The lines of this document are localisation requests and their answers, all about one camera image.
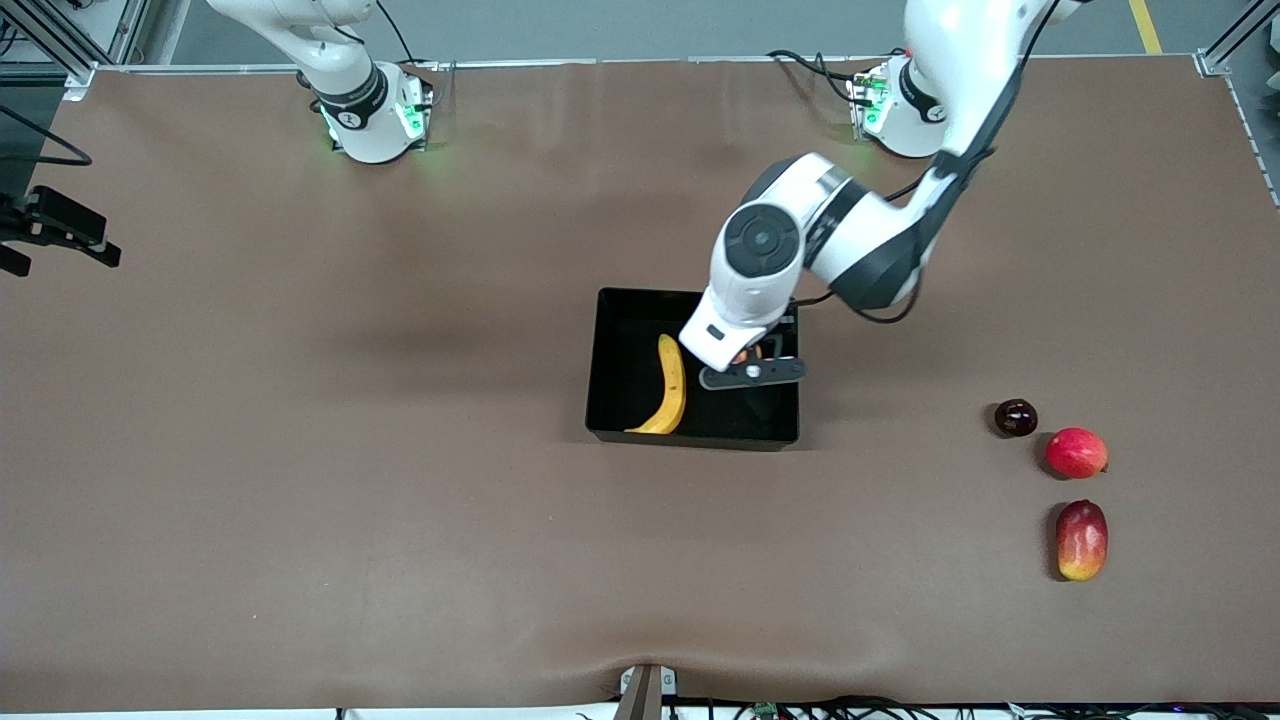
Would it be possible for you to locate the brown table cover mat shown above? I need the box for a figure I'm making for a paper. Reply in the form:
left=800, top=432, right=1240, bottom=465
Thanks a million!
left=0, top=55, right=1280, bottom=713

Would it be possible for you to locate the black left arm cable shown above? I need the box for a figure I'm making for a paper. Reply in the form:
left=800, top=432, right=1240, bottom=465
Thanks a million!
left=795, top=0, right=1061, bottom=326

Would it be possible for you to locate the black base cable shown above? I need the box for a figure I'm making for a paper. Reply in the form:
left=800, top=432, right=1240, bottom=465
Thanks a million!
left=768, top=48, right=871, bottom=106
left=375, top=0, right=441, bottom=71

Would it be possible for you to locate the red yellow mango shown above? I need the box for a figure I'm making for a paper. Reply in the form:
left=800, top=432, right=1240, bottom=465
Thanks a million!
left=1056, top=499, right=1109, bottom=582

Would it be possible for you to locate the black left base cable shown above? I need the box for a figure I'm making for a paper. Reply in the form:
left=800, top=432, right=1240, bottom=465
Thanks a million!
left=768, top=48, right=871, bottom=106

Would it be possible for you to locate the aluminium frame profile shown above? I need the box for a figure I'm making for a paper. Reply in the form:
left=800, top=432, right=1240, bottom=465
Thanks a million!
left=1195, top=0, right=1280, bottom=76
left=0, top=0, right=151, bottom=96

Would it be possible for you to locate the yellow banana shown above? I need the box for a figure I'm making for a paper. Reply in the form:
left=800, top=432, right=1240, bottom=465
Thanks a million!
left=624, top=334, right=689, bottom=436

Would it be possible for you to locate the metal table edge bracket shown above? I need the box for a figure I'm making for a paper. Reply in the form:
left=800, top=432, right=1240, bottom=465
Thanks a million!
left=615, top=663, right=679, bottom=720

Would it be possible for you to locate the black right base cable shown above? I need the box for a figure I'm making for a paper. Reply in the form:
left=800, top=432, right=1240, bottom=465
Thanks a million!
left=375, top=0, right=441, bottom=71

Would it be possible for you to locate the black plastic box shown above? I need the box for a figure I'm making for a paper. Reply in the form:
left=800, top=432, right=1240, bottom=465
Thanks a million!
left=585, top=288, right=801, bottom=452

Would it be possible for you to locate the round red peach fruit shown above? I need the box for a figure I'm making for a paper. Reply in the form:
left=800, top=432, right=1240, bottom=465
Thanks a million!
left=1045, top=427, right=1109, bottom=480

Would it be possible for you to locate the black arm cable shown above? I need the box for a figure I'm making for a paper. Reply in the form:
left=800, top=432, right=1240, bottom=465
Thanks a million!
left=795, top=0, right=1061, bottom=326
left=0, top=105, right=93, bottom=167

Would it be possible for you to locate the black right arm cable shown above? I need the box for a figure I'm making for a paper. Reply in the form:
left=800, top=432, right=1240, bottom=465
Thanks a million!
left=0, top=105, right=93, bottom=167

